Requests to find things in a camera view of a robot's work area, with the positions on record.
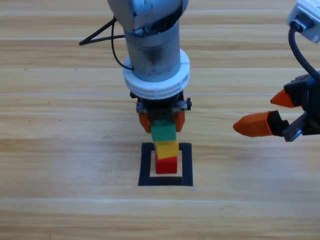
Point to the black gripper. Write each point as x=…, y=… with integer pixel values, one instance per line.
x=160, y=112
x=310, y=110

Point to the green wooden block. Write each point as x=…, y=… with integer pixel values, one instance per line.
x=163, y=132

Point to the yellow wooden block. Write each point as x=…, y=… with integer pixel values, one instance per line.
x=166, y=150

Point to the red wooden block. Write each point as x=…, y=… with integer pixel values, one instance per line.
x=166, y=166

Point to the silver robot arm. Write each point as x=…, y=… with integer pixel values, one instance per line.
x=152, y=50

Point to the black tape square outline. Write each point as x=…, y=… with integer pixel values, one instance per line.
x=165, y=181

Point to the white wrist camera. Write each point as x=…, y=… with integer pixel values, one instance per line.
x=308, y=15

